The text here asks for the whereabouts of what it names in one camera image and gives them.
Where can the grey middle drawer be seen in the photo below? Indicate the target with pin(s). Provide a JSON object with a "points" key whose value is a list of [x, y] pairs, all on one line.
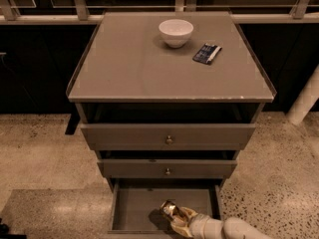
{"points": [[154, 168]]}

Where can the orange soda can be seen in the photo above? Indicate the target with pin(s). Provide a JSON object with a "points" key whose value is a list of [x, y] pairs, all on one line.
{"points": [[170, 211]]}

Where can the blue snack packet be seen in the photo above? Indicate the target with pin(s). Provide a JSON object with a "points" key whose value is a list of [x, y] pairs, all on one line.
{"points": [[206, 54]]}

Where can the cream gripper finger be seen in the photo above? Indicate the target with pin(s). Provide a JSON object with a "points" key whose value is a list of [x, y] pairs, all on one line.
{"points": [[180, 226], [185, 213]]}

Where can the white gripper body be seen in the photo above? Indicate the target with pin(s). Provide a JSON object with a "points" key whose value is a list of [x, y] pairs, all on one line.
{"points": [[201, 223]]}

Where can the grey top drawer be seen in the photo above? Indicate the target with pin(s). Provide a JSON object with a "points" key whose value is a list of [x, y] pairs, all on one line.
{"points": [[151, 136]]}

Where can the white ceramic bowl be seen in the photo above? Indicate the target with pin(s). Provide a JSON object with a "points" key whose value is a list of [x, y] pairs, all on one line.
{"points": [[175, 32]]}

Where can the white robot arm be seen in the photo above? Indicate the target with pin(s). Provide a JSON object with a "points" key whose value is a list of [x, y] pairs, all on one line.
{"points": [[235, 228]]}

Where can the white pillar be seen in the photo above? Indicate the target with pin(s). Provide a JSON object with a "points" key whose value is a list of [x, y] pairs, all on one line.
{"points": [[306, 99]]}

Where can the brass top drawer knob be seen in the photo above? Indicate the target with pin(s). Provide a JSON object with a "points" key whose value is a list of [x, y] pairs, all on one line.
{"points": [[169, 139]]}

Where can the grey drawer cabinet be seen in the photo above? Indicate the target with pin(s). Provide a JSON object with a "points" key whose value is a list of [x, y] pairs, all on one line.
{"points": [[130, 75]]}

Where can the white metal railing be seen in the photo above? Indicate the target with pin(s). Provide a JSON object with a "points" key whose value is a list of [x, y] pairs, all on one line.
{"points": [[91, 11]]}

